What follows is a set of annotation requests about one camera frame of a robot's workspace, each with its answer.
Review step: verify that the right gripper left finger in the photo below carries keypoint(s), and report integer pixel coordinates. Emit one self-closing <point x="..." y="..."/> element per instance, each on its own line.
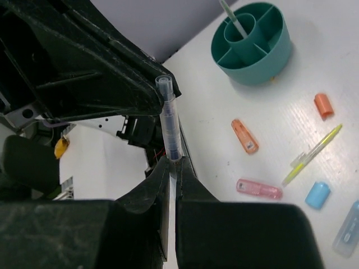
<point x="130" y="232"/>

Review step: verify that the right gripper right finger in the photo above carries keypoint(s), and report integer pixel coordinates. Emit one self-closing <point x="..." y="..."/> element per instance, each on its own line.
<point x="215" y="234"/>

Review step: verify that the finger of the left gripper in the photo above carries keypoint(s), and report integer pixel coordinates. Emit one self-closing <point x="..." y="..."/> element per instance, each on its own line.
<point x="63" y="60"/>

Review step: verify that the yellow clear pen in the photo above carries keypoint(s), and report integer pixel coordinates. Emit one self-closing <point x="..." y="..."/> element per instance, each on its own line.
<point x="303" y="159"/>

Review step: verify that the blue clear pen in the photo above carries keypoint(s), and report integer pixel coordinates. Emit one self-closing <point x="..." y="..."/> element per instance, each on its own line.
<point x="169" y="119"/>

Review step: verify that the pink correction tape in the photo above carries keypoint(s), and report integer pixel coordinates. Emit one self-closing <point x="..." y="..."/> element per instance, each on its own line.
<point x="252" y="188"/>

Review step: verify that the blue marker cap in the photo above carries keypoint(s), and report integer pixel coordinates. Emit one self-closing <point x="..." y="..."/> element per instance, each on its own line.
<point x="318" y="195"/>

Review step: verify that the blue highlighter body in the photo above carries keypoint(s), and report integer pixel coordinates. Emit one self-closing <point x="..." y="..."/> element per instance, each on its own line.
<point x="346" y="240"/>

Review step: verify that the orange marker cap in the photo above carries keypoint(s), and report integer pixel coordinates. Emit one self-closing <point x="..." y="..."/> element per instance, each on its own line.
<point x="323" y="105"/>

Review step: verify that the teal round organizer container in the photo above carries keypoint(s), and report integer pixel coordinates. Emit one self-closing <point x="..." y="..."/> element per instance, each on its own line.
<point x="259" y="57"/>

